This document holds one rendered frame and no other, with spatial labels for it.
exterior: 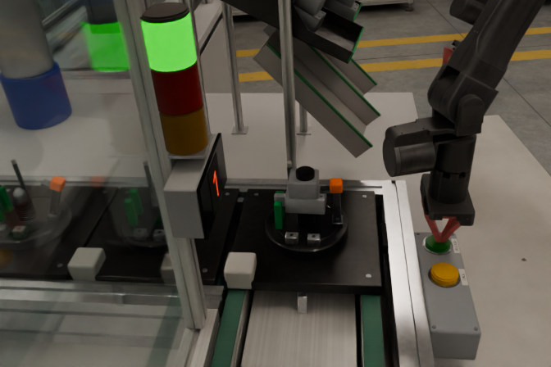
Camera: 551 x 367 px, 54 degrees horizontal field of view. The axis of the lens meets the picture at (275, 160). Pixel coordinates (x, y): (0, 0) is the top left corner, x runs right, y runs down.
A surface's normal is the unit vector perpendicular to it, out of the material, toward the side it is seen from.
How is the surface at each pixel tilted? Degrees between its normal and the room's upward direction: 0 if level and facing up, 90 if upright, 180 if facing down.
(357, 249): 0
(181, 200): 90
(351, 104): 90
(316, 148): 0
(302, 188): 90
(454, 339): 90
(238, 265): 0
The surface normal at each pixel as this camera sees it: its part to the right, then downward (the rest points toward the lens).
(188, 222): -0.11, 0.55
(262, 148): -0.06, -0.84
